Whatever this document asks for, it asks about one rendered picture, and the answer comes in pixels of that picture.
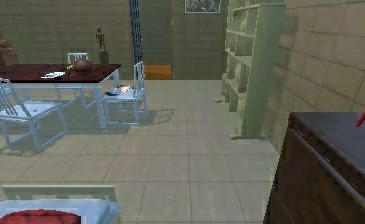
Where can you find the orange box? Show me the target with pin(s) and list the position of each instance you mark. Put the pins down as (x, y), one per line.
(158, 72)

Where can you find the white slatted chair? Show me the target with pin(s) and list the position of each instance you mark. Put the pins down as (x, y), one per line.
(77, 56)
(126, 95)
(28, 110)

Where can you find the small dark object on chair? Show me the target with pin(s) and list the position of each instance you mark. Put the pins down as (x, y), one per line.
(111, 93)

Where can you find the pale green shelf unit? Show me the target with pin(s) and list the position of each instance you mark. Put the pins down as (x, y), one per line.
(253, 66)

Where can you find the dark blue lattice tower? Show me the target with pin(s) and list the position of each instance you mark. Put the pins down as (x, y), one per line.
(135, 33)

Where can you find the dark figurine statue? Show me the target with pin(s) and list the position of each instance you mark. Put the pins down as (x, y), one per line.
(101, 41)

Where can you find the brown round bowl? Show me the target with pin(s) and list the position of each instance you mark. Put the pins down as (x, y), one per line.
(82, 64)

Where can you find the small yellow object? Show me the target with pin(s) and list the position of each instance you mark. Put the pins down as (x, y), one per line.
(69, 67)

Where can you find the dark brown cabinet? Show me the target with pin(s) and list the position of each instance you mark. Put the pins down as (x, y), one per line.
(323, 173)

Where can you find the dark red top dining table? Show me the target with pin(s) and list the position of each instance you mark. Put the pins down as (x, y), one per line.
(30, 74)

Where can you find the red cushion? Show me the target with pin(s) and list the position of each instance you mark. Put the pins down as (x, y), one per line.
(38, 217)

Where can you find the brown wooden shelf unit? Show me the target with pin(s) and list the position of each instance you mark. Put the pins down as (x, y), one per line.
(1, 50)

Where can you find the framed wall picture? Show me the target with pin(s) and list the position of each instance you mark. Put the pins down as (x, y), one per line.
(202, 6)

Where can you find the pale green bed frame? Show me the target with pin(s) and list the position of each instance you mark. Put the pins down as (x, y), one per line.
(58, 192)

